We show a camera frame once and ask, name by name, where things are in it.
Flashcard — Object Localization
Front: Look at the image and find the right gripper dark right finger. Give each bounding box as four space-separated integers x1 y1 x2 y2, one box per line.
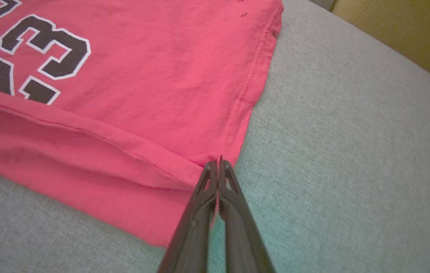
218 159 276 273

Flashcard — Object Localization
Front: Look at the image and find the red shirt with white trim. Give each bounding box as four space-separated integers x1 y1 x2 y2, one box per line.
0 0 284 247

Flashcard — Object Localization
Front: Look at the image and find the large grey sofa ottoman cushion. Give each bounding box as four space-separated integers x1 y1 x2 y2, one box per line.
0 0 430 273

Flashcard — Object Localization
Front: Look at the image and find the large yellow sofa back cushion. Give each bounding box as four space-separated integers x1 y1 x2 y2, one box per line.
331 0 430 93

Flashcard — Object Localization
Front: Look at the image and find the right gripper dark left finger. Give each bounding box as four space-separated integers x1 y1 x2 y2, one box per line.
158 159 220 273

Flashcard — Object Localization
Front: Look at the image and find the grey sofa seat cushion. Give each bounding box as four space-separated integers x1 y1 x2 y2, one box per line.
308 0 337 11

